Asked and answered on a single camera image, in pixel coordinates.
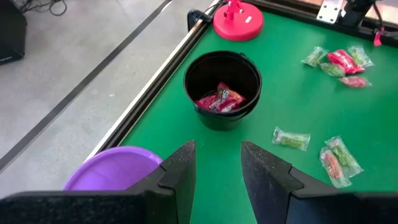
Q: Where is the red desk lamp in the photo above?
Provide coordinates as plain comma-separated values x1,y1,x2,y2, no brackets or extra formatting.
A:
213,0,264,42

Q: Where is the black frame corner bracket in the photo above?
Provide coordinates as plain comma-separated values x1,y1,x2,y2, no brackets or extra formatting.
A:
187,9,206,32

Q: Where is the red cable tag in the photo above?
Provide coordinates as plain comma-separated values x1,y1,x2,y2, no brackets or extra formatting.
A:
374,27,386,47

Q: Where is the green table mat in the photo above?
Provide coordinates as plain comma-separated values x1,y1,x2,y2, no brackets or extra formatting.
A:
119,11,398,224

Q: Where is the black plastic bucket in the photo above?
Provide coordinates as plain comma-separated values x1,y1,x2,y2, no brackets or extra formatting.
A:
183,50,262,131

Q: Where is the clear red candy packet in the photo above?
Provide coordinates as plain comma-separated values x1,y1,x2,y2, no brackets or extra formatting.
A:
338,76,373,88
319,147,352,189

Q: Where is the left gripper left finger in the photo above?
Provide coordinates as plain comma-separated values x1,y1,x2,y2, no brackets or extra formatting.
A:
136,139,197,224

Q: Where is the clear green candy packet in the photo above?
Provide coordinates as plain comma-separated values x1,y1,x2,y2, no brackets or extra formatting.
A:
347,45,374,68
272,126,311,152
320,62,345,78
325,136,364,178
301,46,329,68

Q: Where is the black table frame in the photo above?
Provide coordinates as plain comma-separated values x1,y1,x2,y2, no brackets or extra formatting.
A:
83,0,398,159

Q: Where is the purple plastic bucket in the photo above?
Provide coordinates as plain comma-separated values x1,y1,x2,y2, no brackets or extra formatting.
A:
63,146,164,191

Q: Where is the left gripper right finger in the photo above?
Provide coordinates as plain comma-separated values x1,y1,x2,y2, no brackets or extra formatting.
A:
241,140,340,224

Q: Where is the black box on floor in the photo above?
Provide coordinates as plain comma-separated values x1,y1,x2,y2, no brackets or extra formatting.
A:
0,0,27,65

